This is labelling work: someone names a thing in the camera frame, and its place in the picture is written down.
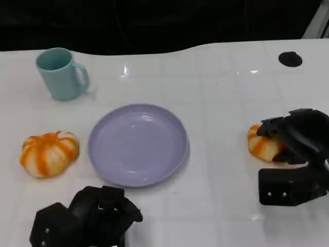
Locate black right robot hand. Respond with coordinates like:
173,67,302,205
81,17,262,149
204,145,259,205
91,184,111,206
257,108,329,165

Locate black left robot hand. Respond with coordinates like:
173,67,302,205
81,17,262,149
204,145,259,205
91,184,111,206
68,185,143,247

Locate orange and white bread roll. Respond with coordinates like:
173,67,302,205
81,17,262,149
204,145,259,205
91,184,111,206
247,123,286,163
20,130,80,179

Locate black round table grommet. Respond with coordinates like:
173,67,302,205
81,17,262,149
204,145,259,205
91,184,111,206
278,51,303,67

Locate lilac plate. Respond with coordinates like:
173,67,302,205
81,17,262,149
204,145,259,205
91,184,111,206
88,103,190,189

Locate pale green mug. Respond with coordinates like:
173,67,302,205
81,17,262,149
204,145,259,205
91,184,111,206
35,47,90,102

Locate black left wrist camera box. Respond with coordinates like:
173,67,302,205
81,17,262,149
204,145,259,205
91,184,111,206
29,202,79,247

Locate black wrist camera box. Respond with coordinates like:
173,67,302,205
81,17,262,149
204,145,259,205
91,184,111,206
258,164,329,207
29,202,79,247

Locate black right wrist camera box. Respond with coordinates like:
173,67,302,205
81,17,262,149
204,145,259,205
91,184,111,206
258,164,329,207

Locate white metal frame post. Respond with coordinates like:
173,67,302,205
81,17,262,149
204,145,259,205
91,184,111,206
303,0,329,39

